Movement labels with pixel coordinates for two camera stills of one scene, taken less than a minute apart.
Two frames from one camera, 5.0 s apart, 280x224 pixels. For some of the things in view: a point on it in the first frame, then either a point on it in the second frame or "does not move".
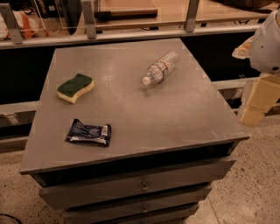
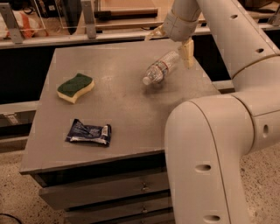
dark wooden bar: (125, 13) does not move
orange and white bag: (30, 25) does not move
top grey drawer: (85, 192) does not move
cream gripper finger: (262, 95) to (187, 52)
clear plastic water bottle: (155, 73) does not move
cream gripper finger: (244, 50) to (158, 31)
